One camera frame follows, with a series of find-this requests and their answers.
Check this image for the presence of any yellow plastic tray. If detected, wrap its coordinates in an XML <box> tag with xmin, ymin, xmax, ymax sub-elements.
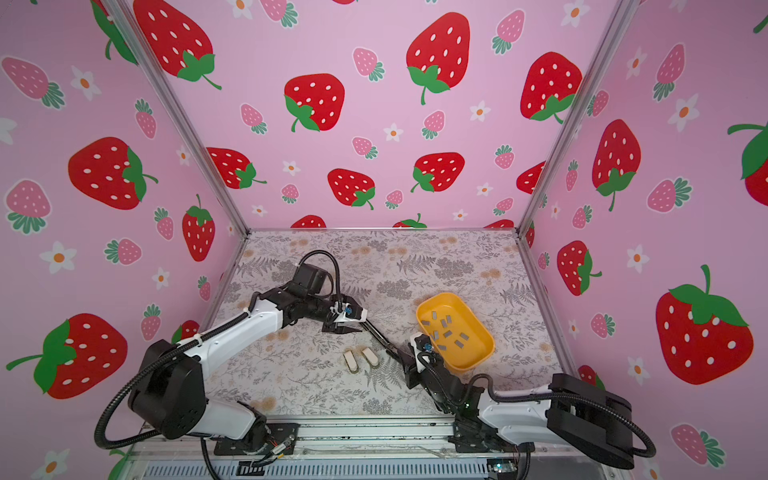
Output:
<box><xmin>416</xmin><ymin>292</ymin><xmax>495</xmax><ymax>372</ymax></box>

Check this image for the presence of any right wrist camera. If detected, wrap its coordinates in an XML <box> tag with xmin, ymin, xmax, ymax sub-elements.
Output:
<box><xmin>409</xmin><ymin>333</ymin><xmax>436</xmax><ymax>365</ymax></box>

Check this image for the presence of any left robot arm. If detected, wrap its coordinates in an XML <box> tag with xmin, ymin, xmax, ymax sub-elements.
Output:
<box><xmin>94</xmin><ymin>258</ymin><xmax>367</xmax><ymax>453</ymax></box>

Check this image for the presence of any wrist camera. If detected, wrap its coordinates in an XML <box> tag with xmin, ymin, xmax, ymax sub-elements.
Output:
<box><xmin>409</xmin><ymin>333</ymin><xmax>436</xmax><ymax>365</ymax></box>
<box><xmin>331</xmin><ymin>303</ymin><xmax>368</xmax><ymax>324</ymax></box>

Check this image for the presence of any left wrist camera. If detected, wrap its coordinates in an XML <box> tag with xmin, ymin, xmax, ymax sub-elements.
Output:
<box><xmin>331</xmin><ymin>303</ymin><xmax>368</xmax><ymax>324</ymax></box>

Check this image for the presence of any beige mini stapler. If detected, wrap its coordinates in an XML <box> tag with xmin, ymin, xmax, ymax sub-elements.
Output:
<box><xmin>361</xmin><ymin>347</ymin><xmax>381</xmax><ymax>368</ymax></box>
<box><xmin>343</xmin><ymin>350</ymin><xmax>359</xmax><ymax>373</ymax></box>

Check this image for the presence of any black stapler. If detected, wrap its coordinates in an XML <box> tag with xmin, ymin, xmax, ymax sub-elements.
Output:
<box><xmin>361</xmin><ymin>321</ymin><xmax>404</xmax><ymax>362</ymax></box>

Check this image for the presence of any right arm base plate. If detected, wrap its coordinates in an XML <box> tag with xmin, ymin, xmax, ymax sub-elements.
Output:
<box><xmin>448</xmin><ymin>417</ymin><xmax>535</xmax><ymax>453</ymax></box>

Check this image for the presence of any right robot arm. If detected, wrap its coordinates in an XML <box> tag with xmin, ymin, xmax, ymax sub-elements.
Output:
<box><xmin>386</xmin><ymin>345</ymin><xmax>657</xmax><ymax>470</ymax></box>

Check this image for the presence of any aluminium frame rail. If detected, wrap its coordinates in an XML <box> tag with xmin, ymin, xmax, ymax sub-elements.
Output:
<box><xmin>116</xmin><ymin>415</ymin><xmax>632</xmax><ymax>479</ymax></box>

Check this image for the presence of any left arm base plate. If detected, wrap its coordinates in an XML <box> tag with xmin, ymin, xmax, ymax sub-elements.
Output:
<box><xmin>214</xmin><ymin>422</ymin><xmax>300</xmax><ymax>457</ymax></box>

